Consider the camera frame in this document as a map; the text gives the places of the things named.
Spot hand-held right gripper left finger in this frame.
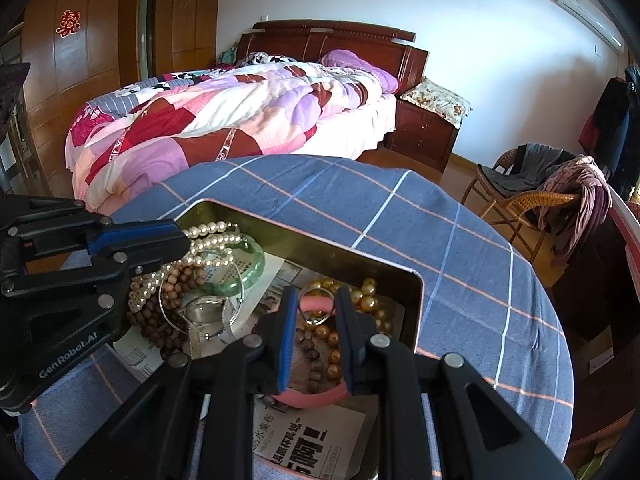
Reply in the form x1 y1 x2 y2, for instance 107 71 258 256
55 285 301 480

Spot pink edged desk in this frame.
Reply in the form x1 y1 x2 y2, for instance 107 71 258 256
565 190 640 461

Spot wooden bed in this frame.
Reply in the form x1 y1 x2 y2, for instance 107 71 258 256
65 19 431 213

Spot dark hanging clothes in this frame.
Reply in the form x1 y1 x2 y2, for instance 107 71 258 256
577 65 640 201

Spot golden pearl necklace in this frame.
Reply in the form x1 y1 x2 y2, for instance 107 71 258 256
295 276 393 381

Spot grey garment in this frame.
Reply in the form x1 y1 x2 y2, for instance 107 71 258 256
482 142 576 198

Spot green jade bracelet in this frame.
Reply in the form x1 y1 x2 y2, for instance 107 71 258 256
187 240 266 296

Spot black and white pillow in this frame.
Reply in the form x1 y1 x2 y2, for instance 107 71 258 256
237 51 296 67

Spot floral pillow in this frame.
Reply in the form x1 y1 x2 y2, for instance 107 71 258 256
400 76 473 128

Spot small white pearl necklace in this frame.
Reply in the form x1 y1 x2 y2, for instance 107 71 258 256
127 222 246 313

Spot wooden nightstand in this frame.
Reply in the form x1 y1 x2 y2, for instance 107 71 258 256
392 97 461 173

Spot dark brown bead bracelet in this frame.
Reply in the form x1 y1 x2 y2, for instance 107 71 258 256
295 327 326 388

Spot pink patchwork quilt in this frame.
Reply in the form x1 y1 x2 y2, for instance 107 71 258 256
67 60 401 201

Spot brown wooden bead necklace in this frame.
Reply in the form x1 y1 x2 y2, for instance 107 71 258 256
125 262 206 353

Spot purple pillow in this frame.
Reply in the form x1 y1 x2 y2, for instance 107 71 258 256
320 49 400 95

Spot red paper decoration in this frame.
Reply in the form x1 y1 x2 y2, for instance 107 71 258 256
55 9 81 38

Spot pink biscuit tin box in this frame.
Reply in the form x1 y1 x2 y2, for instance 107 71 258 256
112 199 426 480

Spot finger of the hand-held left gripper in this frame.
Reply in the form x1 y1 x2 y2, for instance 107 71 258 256
0 197 191 267
0 255 135 357

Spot newspaper sheet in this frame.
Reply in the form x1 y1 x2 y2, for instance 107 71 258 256
115 252 371 480

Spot thin silver bangle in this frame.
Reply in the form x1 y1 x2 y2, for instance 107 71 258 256
159 247 246 341

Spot silver metal watch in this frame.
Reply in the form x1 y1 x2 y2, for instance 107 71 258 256
182 292 236 361

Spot pink bangle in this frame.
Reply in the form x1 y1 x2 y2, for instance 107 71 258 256
270 292 348 408

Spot pink maroon garment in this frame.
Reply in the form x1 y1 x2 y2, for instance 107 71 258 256
537 155 613 266

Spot wooden wardrobe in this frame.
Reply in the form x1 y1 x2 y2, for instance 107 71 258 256
0 0 223 201

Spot wicker chair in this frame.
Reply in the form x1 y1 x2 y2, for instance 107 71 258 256
460 149 586 266

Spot white air conditioner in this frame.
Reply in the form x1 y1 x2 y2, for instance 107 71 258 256
556 0 626 53

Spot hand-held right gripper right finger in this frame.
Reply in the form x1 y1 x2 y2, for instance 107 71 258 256
334 285 576 480

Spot blue plaid tablecloth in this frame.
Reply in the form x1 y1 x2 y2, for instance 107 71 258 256
15 154 573 480

